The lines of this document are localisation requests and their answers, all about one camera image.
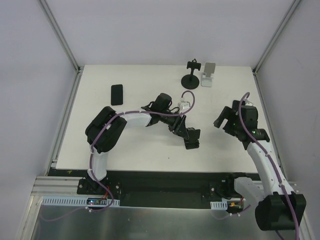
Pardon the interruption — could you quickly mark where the black folding phone stand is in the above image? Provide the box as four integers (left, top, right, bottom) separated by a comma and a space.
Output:
183, 127, 201, 150

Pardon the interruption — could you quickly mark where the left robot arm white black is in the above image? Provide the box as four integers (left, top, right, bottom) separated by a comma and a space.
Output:
85, 93, 194, 195

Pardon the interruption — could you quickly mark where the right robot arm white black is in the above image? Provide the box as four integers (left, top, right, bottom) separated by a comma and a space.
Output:
213, 100, 307, 231

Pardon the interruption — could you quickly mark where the black round-base clamp stand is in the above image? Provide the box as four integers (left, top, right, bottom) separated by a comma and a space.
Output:
181, 58, 202, 90

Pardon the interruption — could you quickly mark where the silver metal phone stand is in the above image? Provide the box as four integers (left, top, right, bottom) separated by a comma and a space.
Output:
200, 62, 216, 88

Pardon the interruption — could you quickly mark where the black phone far left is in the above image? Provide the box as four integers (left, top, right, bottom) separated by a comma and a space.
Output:
110, 84, 124, 106

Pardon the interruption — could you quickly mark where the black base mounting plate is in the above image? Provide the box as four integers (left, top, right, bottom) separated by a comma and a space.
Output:
77, 170, 258, 209

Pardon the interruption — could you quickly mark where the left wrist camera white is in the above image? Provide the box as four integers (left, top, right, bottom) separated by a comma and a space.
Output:
177, 100, 191, 114

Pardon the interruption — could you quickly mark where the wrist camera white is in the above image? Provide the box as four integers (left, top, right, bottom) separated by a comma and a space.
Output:
177, 100, 191, 114
244, 99, 254, 107

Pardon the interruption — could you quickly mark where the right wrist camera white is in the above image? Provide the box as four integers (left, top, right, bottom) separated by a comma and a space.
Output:
244, 99, 254, 107

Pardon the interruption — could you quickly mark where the right white cable duct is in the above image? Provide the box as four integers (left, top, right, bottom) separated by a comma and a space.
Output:
210, 200, 228, 211

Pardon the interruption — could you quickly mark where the white cable duct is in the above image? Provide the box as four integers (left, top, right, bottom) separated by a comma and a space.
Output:
210, 200, 228, 211
42, 196, 120, 208

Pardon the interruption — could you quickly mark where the right aluminium frame post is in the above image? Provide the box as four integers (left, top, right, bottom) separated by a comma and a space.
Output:
252, 0, 303, 76

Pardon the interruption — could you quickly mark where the aluminium frame post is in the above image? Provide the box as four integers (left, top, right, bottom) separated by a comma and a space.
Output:
252, 0, 303, 76
37, 0, 85, 75

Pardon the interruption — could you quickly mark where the left aluminium frame post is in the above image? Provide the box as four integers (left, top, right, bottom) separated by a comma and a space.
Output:
37, 0, 85, 75

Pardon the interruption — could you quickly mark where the left white cable duct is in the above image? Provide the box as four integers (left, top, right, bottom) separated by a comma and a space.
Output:
42, 196, 120, 208

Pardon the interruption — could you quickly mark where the aluminium front rail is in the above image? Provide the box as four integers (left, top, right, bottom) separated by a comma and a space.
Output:
31, 176, 81, 196

